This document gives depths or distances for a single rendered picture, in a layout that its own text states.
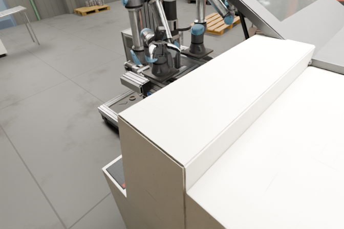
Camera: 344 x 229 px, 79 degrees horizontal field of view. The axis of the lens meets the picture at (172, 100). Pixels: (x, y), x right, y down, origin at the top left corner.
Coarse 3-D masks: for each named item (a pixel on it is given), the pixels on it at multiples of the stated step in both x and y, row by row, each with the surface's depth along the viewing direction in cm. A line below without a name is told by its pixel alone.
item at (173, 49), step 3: (168, 45) 105; (171, 45) 105; (174, 45) 106; (168, 48) 106; (171, 48) 105; (174, 48) 104; (177, 48) 103; (168, 51) 108; (171, 51) 107; (174, 51) 106; (177, 51) 104; (180, 51) 103; (171, 54) 108; (174, 54) 107
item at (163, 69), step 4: (152, 64) 166; (156, 64) 161; (160, 64) 161; (164, 64) 162; (152, 68) 166; (156, 68) 162; (160, 68) 162; (164, 68) 163; (168, 68) 167; (152, 72) 166; (156, 72) 163; (160, 72) 164; (164, 72) 164; (168, 72) 167
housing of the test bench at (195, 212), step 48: (336, 48) 83; (288, 96) 65; (336, 96) 64; (240, 144) 51; (288, 144) 50; (336, 144) 49; (192, 192) 42; (240, 192) 41; (288, 192) 41; (336, 192) 40
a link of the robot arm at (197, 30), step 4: (196, 24) 189; (200, 24) 188; (192, 28) 184; (196, 28) 183; (200, 28) 182; (192, 32) 185; (196, 32) 183; (200, 32) 183; (204, 32) 190; (192, 36) 187; (196, 36) 185; (200, 36) 185; (192, 40) 189; (196, 40) 187; (200, 40) 187
